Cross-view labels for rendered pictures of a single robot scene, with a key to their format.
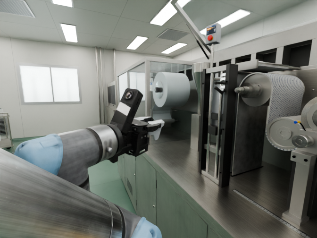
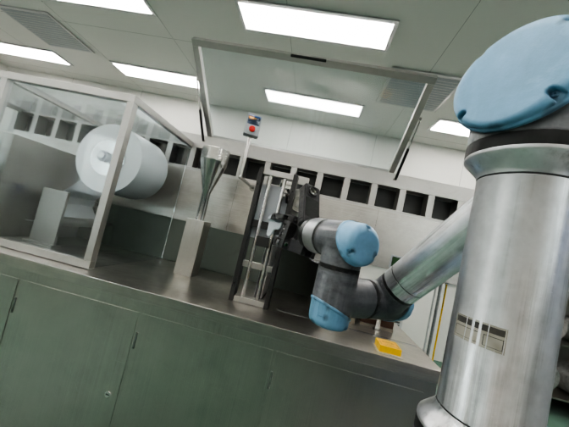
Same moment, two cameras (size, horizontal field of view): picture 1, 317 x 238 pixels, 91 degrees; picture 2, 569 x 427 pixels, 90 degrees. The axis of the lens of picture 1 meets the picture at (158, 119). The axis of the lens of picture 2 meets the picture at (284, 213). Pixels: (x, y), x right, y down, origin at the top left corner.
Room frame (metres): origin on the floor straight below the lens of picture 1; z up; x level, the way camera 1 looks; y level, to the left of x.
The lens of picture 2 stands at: (0.08, 0.67, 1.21)
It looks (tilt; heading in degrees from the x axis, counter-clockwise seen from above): 4 degrees up; 301
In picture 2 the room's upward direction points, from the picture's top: 13 degrees clockwise
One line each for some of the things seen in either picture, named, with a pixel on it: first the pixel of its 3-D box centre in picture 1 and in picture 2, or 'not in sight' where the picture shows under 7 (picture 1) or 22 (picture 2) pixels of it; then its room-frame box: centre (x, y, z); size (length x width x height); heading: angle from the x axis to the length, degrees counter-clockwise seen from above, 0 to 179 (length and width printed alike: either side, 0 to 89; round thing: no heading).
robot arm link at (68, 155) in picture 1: (62, 157); (345, 242); (0.25, 0.17, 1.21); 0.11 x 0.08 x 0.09; 148
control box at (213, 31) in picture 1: (212, 34); (252, 125); (0.97, -0.31, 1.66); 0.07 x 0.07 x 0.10; 43
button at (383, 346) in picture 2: not in sight; (387, 346); (0.21, -0.38, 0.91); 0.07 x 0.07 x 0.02; 25
